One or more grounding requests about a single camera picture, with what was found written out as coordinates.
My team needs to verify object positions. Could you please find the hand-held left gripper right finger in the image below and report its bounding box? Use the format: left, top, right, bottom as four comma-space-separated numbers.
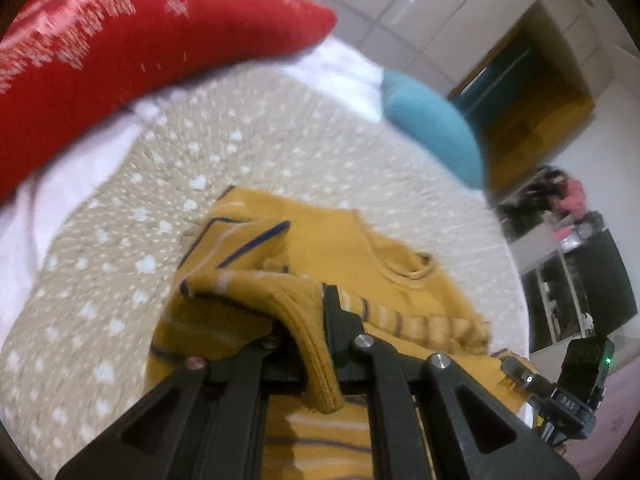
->
320, 284, 582, 480

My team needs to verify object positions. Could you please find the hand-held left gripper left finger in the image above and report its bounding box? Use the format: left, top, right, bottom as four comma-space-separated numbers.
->
55, 336, 307, 480

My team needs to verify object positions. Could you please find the yellow striped knit sweater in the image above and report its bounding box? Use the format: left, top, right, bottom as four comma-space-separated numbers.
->
149, 186, 538, 480

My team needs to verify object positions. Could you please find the cluttered dark shelf unit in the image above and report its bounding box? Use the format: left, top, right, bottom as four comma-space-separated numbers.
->
495, 166, 640, 353

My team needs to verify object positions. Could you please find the beige heart-print blanket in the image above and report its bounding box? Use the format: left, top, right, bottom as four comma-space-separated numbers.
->
0, 62, 531, 480

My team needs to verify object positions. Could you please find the pink cloth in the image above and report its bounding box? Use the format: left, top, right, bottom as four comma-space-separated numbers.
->
556, 176, 587, 218

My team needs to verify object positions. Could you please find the blue pillow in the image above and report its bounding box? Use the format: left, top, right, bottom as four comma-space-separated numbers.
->
381, 68, 486, 190

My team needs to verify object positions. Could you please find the white bed sheet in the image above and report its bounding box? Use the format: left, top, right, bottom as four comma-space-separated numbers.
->
0, 35, 386, 341

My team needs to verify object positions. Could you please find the yellow wardrobe niche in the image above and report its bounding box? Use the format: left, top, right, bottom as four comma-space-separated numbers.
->
447, 0, 597, 196

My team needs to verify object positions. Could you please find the red printed pillow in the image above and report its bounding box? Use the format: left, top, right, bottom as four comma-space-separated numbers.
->
0, 0, 338, 206

